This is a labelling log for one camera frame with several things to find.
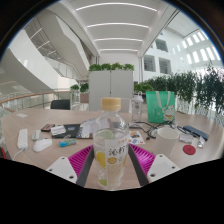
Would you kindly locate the small white wrapped item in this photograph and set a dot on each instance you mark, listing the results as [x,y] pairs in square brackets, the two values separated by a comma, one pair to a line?
[201,142]

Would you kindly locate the black chair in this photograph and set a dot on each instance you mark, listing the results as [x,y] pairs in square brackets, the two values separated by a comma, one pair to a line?
[60,104]

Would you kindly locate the ceiling strip lights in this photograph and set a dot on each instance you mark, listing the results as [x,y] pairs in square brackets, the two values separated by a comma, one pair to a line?
[116,25]

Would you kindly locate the potted green plants by railing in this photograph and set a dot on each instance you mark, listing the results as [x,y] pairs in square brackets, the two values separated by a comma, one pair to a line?
[84,88]

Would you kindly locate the red and black case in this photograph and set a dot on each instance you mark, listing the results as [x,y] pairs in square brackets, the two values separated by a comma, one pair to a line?
[47,127]

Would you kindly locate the green tote bag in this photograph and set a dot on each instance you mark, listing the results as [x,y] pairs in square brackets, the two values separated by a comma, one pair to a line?
[160,106]

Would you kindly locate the white cabinet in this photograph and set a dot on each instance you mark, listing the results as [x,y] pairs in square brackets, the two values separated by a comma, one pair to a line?
[111,85]

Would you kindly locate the clear yellow-capped drink bottle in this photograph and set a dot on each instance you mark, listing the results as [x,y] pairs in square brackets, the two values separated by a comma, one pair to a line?
[111,156]

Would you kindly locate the green plants atop cabinet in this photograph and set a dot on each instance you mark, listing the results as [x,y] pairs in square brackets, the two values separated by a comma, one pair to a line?
[111,66]

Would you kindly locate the stack of white papers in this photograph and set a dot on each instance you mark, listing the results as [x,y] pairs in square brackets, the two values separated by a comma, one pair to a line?
[87,128]

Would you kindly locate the row of green hedge plants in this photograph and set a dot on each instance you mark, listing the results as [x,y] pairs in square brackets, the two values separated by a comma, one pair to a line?
[200,88]

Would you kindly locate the white computer mouse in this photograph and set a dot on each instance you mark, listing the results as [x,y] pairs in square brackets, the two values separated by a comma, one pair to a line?
[42,145]

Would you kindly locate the white card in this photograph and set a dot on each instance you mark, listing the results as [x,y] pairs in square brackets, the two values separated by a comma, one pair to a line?
[58,130]

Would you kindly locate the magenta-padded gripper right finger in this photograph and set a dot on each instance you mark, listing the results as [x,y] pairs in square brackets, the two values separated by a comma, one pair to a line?
[161,167]

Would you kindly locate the flat round red coaster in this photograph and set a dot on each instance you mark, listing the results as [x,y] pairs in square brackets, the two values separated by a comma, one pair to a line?
[189,149]

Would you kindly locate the small white paper note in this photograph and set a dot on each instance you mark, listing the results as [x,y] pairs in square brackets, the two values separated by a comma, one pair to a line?
[22,115]

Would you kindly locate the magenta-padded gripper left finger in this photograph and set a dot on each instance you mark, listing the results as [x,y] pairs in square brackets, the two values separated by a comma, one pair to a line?
[63,167]

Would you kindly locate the low green planter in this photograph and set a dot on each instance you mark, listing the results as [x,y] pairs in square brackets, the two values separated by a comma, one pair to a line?
[144,87]

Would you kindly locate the colourful sticker sheet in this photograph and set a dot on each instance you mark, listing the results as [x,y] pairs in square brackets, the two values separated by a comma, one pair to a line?
[136,137]

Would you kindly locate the black notebook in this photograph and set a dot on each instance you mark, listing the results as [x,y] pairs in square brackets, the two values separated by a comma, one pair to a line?
[71,130]

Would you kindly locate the small white oval device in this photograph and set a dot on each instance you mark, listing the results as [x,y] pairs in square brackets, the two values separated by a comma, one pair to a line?
[36,134]

